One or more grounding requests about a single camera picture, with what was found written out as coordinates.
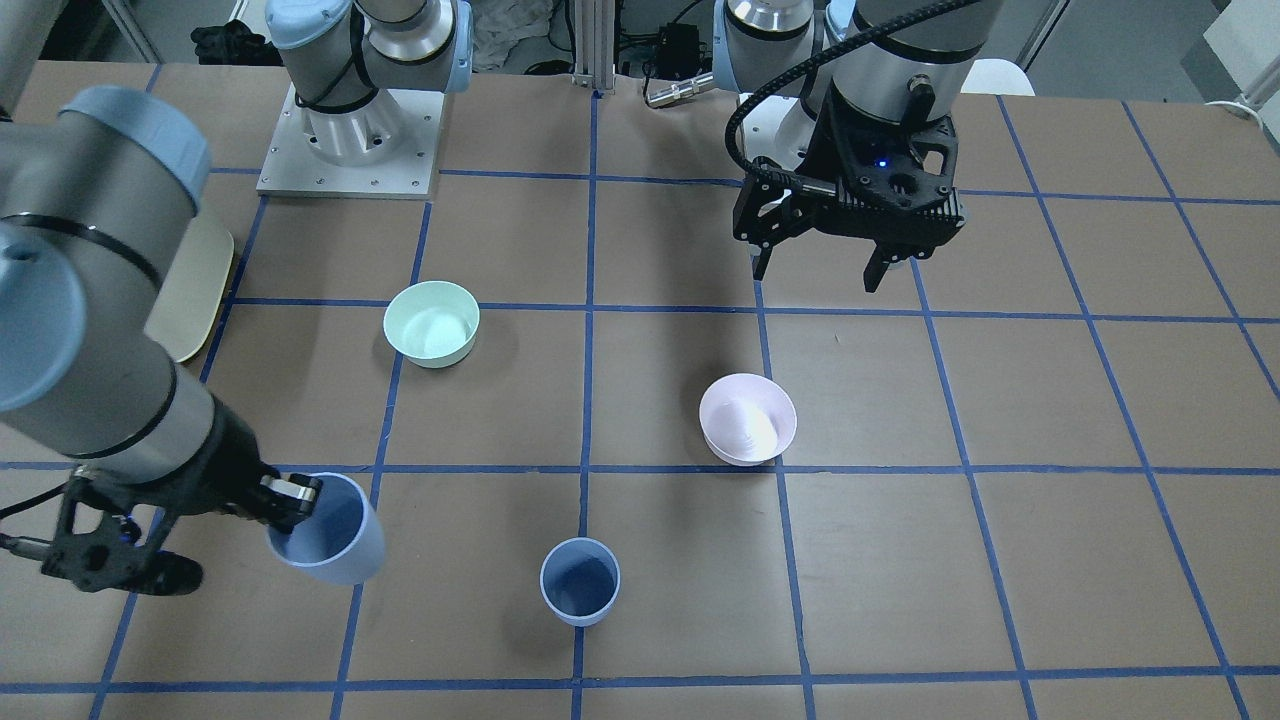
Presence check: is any light blue plastic cup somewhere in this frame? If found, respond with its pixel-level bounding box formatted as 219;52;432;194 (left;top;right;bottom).
266;473;387;585

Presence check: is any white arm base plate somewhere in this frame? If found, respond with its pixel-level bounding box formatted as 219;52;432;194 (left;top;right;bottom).
256;86;448;201
735;96;838;170

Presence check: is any pink bowl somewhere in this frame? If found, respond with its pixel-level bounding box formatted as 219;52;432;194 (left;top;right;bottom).
698;373;797;468

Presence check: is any cream white toaster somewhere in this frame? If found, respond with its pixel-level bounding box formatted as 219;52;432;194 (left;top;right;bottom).
145;208;236;363

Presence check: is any black cloth bundle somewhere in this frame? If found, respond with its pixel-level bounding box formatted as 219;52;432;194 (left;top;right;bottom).
189;19;284;67

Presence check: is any dark blue plastic cup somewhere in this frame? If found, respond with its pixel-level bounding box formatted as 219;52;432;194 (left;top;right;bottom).
538;537;622;628

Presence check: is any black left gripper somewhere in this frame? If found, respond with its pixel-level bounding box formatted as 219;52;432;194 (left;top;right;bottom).
733;79;968;293

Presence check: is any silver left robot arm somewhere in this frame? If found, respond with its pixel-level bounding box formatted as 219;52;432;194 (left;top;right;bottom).
712;1;1001;292

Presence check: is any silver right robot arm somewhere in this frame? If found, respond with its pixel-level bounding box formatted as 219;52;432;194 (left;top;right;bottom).
3;1;474;596

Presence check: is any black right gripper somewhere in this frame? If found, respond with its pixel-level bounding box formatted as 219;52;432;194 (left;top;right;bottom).
40;400;323;596

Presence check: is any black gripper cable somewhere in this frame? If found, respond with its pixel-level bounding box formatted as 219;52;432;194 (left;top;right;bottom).
724;0;986;186

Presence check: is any mint green bowl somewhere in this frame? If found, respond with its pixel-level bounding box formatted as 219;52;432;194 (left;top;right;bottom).
381;281;481;369

